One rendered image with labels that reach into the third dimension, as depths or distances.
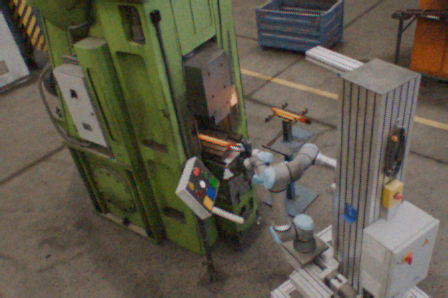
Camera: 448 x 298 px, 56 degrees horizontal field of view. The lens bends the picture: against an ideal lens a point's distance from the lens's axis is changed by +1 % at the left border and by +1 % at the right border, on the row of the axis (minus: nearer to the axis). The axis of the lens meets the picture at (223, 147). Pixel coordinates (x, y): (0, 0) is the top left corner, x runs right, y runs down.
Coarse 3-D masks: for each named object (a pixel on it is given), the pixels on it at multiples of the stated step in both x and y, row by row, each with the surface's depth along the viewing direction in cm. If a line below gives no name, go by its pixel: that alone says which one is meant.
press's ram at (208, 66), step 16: (208, 48) 307; (192, 64) 289; (208, 64) 288; (224, 64) 304; (192, 80) 294; (208, 80) 293; (224, 80) 309; (192, 96) 304; (208, 96) 298; (224, 96) 315; (208, 112) 304
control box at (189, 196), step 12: (192, 168) 290; (204, 168) 302; (192, 180) 284; (204, 180) 295; (216, 180) 308; (180, 192) 275; (192, 192) 278; (204, 192) 289; (216, 192) 301; (192, 204) 280; (204, 216) 286
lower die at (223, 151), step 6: (198, 132) 360; (216, 138) 350; (222, 138) 349; (204, 144) 346; (210, 144) 344; (216, 144) 343; (222, 144) 340; (210, 150) 340; (222, 150) 336; (228, 150) 339; (216, 156) 336; (222, 156) 334
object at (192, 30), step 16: (176, 0) 269; (192, 0) 280; (208, 0) 294; (176, 16) 271; (192, 16) 285; (208, 16) 299; (176, 32) 276; (192, 32) 289; (208, 32) 302; (192, 48) 292
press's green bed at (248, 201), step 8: (248, 192) 375; (240, 200) 366; (248, 200) 390; (224, 208) 366; (232, 208) 359; (240, 208) 371; (248, 208) 394; (256, 208) 398; (216, 216) 382; (240, 216) 385; (248, 216) 389; (256, 216) 403; (216, 224) 390; (224, 224) 382; (232, 224) 374; (240, 224) 382; (248, 224) 393; (224, 232) 390; (232, 232) 382; (240, 232) 385
